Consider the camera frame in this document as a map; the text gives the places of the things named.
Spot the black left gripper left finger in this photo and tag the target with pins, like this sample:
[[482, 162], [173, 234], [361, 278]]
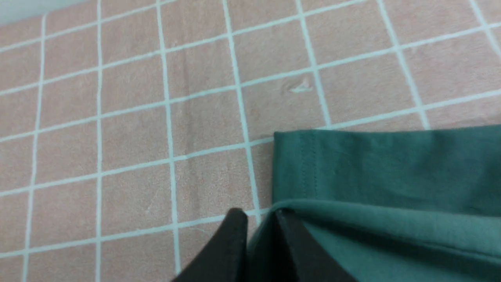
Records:
[[223, 258]]

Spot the pink checkered table cloth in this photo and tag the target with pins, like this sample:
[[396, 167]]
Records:
[[130, 127]]

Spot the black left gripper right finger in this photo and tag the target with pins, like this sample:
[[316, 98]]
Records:
[[298, 257]]

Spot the green long-sleeve top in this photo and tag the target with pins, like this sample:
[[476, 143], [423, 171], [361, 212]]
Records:
[[420, 206]]

